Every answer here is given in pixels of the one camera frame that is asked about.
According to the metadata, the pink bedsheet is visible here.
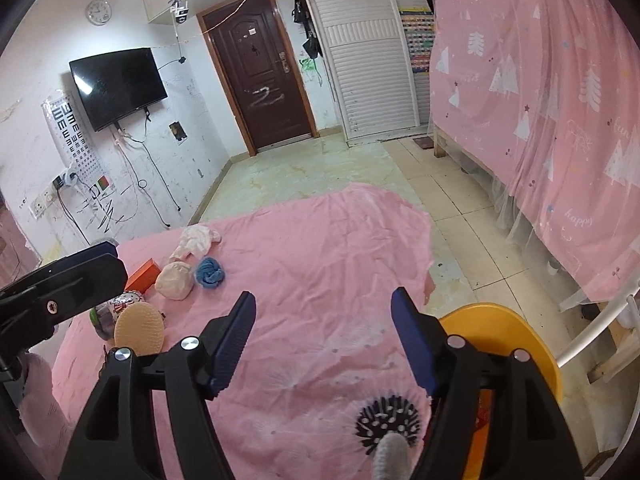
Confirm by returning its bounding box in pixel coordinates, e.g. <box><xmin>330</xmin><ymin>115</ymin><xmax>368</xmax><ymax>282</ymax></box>
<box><xmin>50</xmin><ymin>182</ymin><xmax>436</xmax><ymax>480</ymax></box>

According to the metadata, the beige round pouch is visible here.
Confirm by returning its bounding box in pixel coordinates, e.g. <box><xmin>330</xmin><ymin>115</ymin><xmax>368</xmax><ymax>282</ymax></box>
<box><xmin>155</xmin><ymin>261</ymin><xmax>196</xmax><ymax>302</ymax></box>

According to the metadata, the white wall socket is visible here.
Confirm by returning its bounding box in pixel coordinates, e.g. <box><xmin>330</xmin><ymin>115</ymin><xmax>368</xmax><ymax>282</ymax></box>
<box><xmin>31</xmin><ymin>192</ymin><xmax>57</xmax><ymax>218</ymax></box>

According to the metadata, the beige round brush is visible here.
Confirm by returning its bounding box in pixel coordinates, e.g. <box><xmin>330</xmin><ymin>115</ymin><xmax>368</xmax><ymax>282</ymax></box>
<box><xmin>114</xmin><ymin>304</ymin><xmax>164</xmax><ymax>357</ymax></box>

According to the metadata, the white wall clock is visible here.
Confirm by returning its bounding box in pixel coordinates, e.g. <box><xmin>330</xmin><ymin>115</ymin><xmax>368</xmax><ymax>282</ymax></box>
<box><xmin>85</xmin><ymin>0</ymin><xmax>112</xmax><ymax>26</ymax></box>

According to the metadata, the red white printed can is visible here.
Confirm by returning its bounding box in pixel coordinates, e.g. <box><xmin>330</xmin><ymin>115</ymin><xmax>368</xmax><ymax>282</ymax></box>
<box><xmin>107</xmin><ymin>294</ymin><xmax>146</xmax><ymax>318</ymax></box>

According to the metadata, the yellow round stool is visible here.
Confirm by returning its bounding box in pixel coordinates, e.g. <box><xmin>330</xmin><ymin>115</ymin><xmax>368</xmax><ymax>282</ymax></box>
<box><xmin>439</xmin><ymin>302</ymin><xmax>563</xmax><ymax>480</ymax></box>

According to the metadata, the blue cloth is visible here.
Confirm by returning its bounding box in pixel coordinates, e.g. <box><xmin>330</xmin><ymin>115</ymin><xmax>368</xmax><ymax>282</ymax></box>
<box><xmin>194</xmin><ymin>257</ymin><xmax>227</xmax><ymax>290</ymax></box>

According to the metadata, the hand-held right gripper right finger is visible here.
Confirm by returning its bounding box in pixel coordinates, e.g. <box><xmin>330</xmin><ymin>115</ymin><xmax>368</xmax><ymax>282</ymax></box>
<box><xmin>391</xmin><ymin>287</ymin><xmax>586</xmax><ymax>480</ymax></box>

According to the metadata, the person's right hand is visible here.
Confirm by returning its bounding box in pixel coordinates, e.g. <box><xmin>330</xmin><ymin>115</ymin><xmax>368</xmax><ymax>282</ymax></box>
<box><xmin>375</xmin><ymin>432</ymin><xmax>416</xmax><ymax>480</ymax></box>

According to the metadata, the pink tree print curtain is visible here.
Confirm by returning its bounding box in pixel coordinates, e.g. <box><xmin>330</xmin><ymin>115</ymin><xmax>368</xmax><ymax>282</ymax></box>
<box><xmin>430</xmin><ymin>0</ymin><xmax>640</xmax><ymax>306</ymax></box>

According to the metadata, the dark brown door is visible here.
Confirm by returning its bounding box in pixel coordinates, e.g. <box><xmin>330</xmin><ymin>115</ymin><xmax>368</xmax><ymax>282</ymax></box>
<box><xmin>196</xmin><ymin>0</ymin><xmax>319</xmax><ymax>157</ymax></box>

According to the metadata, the beige cloth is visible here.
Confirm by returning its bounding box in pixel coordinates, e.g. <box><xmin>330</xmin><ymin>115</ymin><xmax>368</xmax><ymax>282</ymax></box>
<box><xmin>169</xmin><ymin>225</ymin><xmax>223</xmax><ymax>263</ymax></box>

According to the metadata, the white metal chair frame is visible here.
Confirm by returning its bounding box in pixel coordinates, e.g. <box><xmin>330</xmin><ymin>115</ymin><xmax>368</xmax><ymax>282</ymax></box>
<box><xmin>557</xmin><ymin>292</ymin><xmax>640</xmax><ymax>366</ymax></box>

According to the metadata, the black wall television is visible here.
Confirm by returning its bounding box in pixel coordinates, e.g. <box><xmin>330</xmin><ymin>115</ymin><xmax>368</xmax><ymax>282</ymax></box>
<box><xmin>69</xmin><ymin>47</ymin><xmax>168</xmax><ymax>132</ymax></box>

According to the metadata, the white shutter wardrobe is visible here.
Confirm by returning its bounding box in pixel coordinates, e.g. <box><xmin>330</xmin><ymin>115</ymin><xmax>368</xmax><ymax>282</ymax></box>
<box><xmin>295</xmin><ymin>0</ymin><xmax>431</xmax><ymax>140</ymax></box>

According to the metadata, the grey green packet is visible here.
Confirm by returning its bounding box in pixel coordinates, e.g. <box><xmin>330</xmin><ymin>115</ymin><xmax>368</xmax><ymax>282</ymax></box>
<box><xmin>90</xmin><ymin>305</ymin><xmax>118</xmax><ymax>341</ymax></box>

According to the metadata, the eye chart poster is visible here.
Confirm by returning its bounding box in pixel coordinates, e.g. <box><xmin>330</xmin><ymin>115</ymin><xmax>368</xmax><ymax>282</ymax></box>
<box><xmin>42</xmin><ymin>95</ymin><xmax>116</xmax><ymax>196</ymax></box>

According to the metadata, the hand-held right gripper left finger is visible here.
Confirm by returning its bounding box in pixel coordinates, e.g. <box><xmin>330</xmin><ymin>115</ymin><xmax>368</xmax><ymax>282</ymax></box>
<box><xmin>60</xmin><ymin>290</ymin><xmax>258</xmax><ymax>480</ymax></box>

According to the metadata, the colourful chart poster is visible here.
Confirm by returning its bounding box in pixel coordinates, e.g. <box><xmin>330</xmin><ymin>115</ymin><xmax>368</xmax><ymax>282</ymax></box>
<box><xmin>400</xmin><ymin>7</ymin><xmax>435</xmax><ymax>76</ymax></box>

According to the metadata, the person's left hand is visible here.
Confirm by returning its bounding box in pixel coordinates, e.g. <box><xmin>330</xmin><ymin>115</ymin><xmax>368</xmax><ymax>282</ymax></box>
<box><xmin>19</xmin><ymin>351</ymin><xmax>72</xmax><ymax>463</ymax></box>

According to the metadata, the black wall cable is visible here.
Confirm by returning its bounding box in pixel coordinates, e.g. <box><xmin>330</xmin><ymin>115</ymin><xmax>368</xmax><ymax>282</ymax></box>
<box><xmin>112</xmin><ymin>120</ymin><xmax>181</xmax><ymax>228</ymax></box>

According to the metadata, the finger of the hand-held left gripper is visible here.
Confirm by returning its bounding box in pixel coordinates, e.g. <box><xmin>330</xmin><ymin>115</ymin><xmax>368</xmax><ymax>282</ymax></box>
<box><xmin>0</xmin><ymin>241</ymin><xmax>119</xmax><ymax>290</ymax></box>
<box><xmin>0</xmin><ymin>254</ymin><xmax>129</xmax><ymax>352</ymax></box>

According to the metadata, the white mesh net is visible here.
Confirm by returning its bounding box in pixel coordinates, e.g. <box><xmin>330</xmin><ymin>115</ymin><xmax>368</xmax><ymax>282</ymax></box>
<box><xmin>492</xmin><ymin>160</ymin><xmax>576</xmax><ymax>271</ymax></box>

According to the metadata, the orange box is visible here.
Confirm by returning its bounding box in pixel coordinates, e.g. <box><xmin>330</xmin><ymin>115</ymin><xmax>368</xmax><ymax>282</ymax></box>
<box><xmin>125</xmin><ymin>258</ymin><xmax>163</xmax><ymax>293</ymax></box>

